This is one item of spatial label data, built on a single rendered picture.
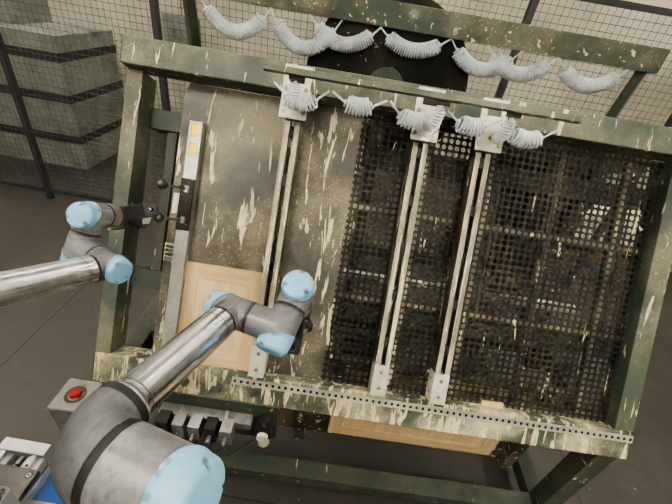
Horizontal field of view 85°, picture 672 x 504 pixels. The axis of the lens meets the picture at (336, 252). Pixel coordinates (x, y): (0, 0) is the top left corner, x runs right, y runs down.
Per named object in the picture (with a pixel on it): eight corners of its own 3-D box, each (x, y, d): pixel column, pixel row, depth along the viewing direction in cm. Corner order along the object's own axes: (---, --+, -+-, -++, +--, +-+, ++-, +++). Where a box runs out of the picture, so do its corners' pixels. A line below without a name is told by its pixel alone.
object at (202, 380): (107, 369, 156) (90, 380, 145) (110, 342, 155) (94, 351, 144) (607, 444, 161) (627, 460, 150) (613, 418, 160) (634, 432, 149)
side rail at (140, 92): (111, 342, 155) (94, 351, 144) (142, 79, 147) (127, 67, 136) (125, 344, 155) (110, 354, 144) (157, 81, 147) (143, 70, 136)
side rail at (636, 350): (595, 415, 160) (614, 429, 149) (650, 164, 152) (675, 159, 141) (612, 418, 160) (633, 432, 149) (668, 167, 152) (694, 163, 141)
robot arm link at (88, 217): (58, 225, 98) (68, 195, 98) (85, 225, 109) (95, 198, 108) (85, 236, 98) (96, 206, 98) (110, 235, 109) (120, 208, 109)
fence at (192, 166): (163, 356, 150) (159, 360, 146) (193, 123, 143) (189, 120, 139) (175, 358, 150) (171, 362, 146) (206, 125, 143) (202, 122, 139)
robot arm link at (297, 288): (273, 293, 81) (289, 262, 85) (276, 309, 91) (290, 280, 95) (306, 306, 81) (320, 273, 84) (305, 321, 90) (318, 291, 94)
